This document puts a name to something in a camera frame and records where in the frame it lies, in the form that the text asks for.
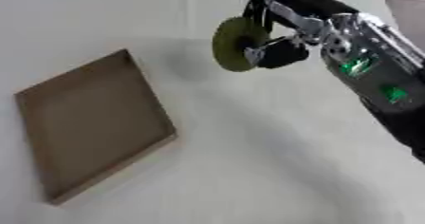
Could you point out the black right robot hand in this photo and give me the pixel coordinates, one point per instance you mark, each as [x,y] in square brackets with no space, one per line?
[301,3]

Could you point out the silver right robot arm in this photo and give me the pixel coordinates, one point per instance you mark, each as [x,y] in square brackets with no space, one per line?
[376,66]

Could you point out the brown cardboard box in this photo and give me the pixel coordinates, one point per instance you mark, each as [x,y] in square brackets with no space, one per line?
[94,123]

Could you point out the green round toothed disc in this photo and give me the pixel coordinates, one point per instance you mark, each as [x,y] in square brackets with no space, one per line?
[229,46]

